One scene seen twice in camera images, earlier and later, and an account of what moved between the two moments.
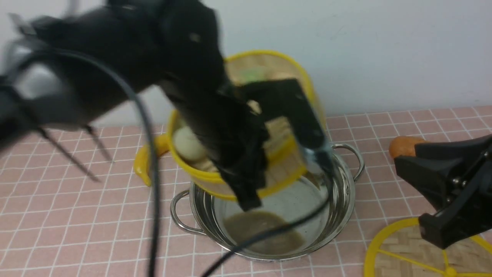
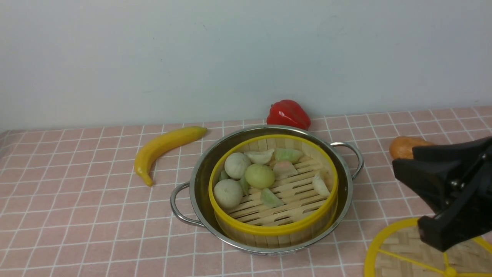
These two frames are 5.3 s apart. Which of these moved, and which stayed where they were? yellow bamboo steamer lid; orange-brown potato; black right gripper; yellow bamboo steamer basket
Moved: yellow bamboo steamer basket
Stayed: black right gripper; orange-brown potato; yellow bamboo steamer lid
